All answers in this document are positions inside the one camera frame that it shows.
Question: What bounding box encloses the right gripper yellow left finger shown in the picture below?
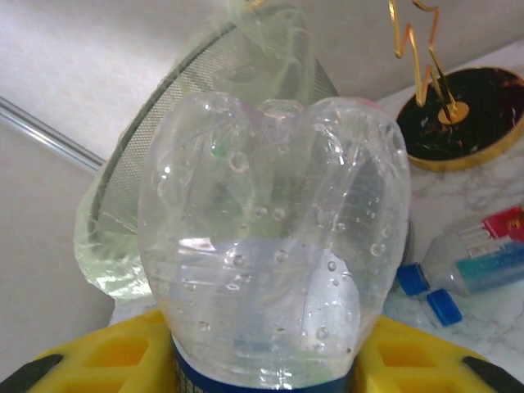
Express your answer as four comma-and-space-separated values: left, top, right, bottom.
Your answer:
7, 307, 178, 393

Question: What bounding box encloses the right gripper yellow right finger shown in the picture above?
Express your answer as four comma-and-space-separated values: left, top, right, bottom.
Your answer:
354, 314, 524, 393

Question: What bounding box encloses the clear water bottle blue cap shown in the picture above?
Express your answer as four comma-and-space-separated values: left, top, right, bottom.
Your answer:
382, 287, 464, 328

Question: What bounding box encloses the teal red label bottle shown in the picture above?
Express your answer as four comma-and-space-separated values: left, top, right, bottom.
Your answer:
395, 206, 524, 298

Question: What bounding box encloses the blue label water bottle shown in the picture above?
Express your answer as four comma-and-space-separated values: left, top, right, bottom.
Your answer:
137, 93, 413, 393

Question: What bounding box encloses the mesh bin with green bag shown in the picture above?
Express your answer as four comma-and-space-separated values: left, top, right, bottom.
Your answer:
72, 0, 341, 306

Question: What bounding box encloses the metal mesh waste bin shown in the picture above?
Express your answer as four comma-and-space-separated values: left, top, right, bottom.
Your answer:
88, 16, 343, 251

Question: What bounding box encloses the aluminium frame post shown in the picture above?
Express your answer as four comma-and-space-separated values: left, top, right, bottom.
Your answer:
0, 96, 106, 171

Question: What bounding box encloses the gold wire stand black base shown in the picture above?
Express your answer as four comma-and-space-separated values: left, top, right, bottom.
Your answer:
243, 0, 524, 173

